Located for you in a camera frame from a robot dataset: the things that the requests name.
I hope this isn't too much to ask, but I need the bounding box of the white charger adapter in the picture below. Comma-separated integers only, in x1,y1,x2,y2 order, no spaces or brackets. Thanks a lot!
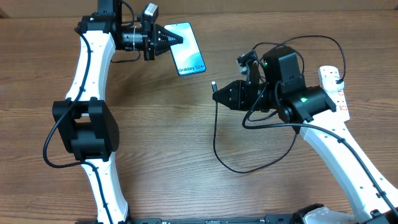
320,76,345,91

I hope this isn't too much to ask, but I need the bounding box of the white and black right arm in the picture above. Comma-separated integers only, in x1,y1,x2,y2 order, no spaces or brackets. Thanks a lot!
213,45,397,223

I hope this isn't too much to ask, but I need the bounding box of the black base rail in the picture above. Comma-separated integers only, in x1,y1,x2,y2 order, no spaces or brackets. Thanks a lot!
74,213,296,224

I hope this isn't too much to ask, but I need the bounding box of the Samsung Galaxy smartphone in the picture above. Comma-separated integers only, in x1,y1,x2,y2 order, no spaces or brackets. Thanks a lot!
164,22,206,76

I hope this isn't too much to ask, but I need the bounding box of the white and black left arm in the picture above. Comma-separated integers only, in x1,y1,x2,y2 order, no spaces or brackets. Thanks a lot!
43,1,183,223

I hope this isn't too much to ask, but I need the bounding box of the white power strip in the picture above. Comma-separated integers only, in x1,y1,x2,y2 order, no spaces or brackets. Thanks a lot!
317,65,351,122

